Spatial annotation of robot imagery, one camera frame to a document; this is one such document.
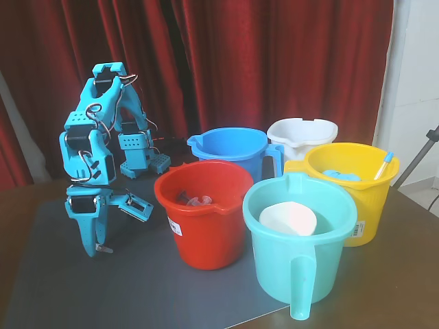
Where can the blue plastic jug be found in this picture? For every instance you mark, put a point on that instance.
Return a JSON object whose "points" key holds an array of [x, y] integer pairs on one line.
{"points": [[226, 140]]}

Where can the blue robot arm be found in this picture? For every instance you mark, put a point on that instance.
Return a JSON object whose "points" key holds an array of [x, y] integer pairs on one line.
{"points": [[103, 99]]}

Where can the dark grey mat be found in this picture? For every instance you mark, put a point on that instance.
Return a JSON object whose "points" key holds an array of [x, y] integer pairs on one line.
{"points": [[85, 291]]}

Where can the yellow plastic bucket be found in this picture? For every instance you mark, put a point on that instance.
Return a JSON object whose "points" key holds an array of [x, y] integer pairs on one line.
{"points": [[370, 205]]}

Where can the teal plastic jug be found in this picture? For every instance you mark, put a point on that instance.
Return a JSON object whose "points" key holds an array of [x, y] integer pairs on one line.
{"points": [[281, 267]]}

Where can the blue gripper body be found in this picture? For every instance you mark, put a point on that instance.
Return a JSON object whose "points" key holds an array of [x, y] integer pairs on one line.
{"points": [[83, 204]]}

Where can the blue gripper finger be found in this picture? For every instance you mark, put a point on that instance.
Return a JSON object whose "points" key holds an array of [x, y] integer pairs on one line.
{"points": [[103, 222], [87, 236]]}

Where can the glass ampoule white label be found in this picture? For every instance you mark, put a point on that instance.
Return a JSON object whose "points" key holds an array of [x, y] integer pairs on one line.
{"points": [[104, 249]]}

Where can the blue-framed wrist camera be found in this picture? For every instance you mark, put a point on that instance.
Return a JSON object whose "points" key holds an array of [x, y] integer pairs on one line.
{"points": [[137, 207]]}

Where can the red plastic bucket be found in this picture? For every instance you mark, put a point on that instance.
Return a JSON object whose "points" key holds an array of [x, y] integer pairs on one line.
{"points": [[205, 240]]}

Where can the white paper bowl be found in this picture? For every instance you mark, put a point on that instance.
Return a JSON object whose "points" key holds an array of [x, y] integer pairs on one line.
{"points": [[288, 219]]}

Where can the blue-capped pen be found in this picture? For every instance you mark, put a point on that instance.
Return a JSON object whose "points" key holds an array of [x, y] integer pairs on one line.
{"points": [[384, 166]]}

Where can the white plastic bucket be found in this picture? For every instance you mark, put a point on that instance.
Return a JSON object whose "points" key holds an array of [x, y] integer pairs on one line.
{"points": [[302, 132]]}

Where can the grey tripod leg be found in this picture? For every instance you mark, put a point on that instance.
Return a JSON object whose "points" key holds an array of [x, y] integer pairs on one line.
{"points": [[416, 157]]}

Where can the red curtain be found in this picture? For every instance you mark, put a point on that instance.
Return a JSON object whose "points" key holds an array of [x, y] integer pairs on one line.
{"points": [[240, 51]]}

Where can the clear syringe black plunger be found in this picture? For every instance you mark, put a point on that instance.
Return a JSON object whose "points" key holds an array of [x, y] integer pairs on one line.
{"points": [[197, 200]]}

